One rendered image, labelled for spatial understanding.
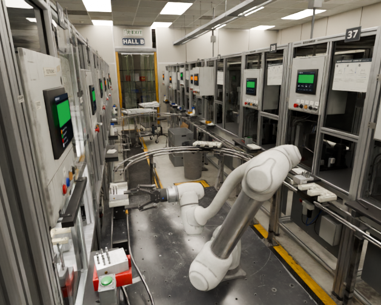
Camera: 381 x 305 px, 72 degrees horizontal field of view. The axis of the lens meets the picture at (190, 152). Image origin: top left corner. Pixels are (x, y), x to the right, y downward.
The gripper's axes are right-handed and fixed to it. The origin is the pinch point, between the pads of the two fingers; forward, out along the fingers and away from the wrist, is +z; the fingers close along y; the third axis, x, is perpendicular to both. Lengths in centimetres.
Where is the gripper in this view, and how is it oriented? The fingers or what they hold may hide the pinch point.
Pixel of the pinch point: (129, 199)
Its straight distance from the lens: 147.6
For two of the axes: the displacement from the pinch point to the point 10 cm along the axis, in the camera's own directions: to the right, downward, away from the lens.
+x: 2.6, 2.7, -9.3
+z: -9.7, 0.9, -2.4
